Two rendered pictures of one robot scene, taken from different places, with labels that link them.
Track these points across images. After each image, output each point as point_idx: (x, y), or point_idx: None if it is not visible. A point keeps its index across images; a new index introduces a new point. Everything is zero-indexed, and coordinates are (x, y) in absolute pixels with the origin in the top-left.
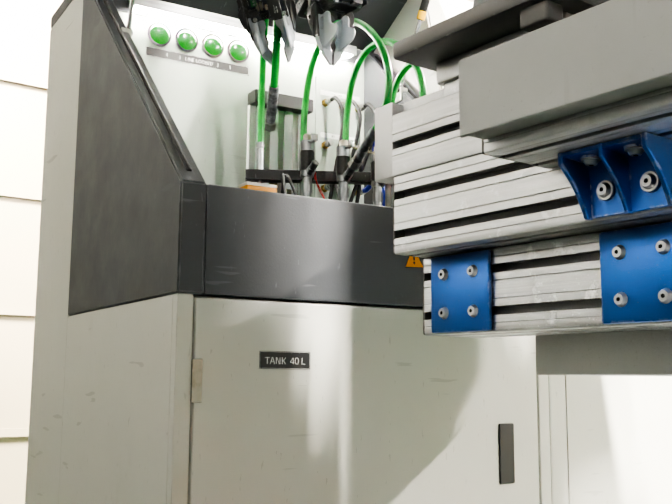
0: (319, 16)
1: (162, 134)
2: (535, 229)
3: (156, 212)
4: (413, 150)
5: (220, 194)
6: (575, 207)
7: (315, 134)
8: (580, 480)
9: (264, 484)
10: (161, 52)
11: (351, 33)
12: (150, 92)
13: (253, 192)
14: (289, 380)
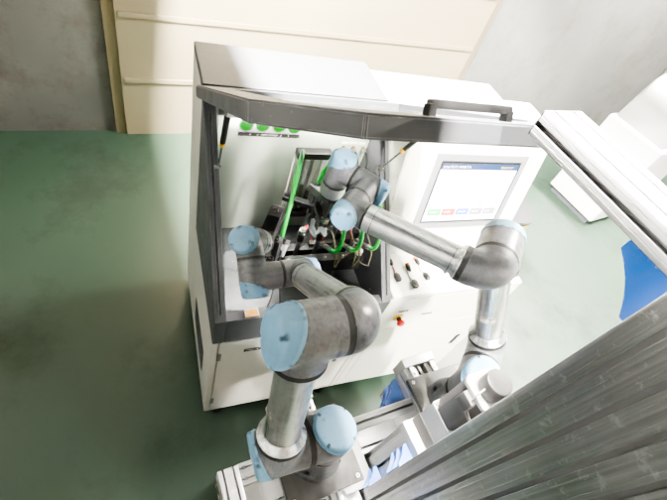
0: (312, 219)
1: (214, 285)
2: (283, 494)
3: (210, 304)
4: None
5: (232, 322)
6: None
7: (305, 235)
8: (369, 349)
9: (241, 368)
10: (246, 133)
11: (325, 233)
12: (215, 245)
13: (247, 319)
14: (255, 351)
